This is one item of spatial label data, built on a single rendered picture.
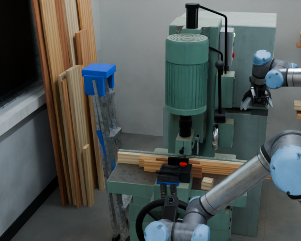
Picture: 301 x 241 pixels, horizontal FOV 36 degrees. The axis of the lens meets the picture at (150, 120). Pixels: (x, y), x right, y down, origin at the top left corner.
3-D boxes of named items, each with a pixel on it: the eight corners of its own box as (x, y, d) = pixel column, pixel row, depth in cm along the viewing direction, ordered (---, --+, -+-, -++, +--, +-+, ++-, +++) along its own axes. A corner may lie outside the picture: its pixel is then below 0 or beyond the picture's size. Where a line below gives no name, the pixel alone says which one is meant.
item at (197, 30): (180, 45, 200) (181, 4, 193) (183, 40, 207) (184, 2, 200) (199, 45, 198) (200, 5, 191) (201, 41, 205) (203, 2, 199)
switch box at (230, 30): (218, 65, 217) (219, 31, 211) (219, 60, 226) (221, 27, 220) (231, 66, 216) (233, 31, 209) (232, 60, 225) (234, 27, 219)
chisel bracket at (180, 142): (175, 157, 203) (175, 139, 200) (179, 144, 216) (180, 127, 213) (191, 158, 202) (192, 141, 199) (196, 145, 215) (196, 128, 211)
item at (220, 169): (139, 166, 214) (138, 158, 212) (140, 164, 216) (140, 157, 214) (270, 179, 202) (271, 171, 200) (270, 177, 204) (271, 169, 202)
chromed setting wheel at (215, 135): (210, 154, 212) (211, 129, 208) (212, 142, 223) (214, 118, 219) (217, 154, 212) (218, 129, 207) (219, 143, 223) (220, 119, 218)
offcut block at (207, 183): (201, 189, 195) (201, 181, 193) (203, 184, 199) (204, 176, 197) (210, 191, 193) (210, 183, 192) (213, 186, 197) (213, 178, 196)
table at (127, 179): (99, 204, 196) (99, 191, 193) (119, 170, 223) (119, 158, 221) (245, 221, 184) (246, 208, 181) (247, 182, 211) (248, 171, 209)
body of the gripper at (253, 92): (252, 107, 217) (253, 88, 208) (248, 94, 223) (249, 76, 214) (268, 105, 216) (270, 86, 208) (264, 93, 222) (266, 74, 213)
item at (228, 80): (214, 107, 214) (215, 75, 209) (216, 100, 222) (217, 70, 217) (232, 108, 213) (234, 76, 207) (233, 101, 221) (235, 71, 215)
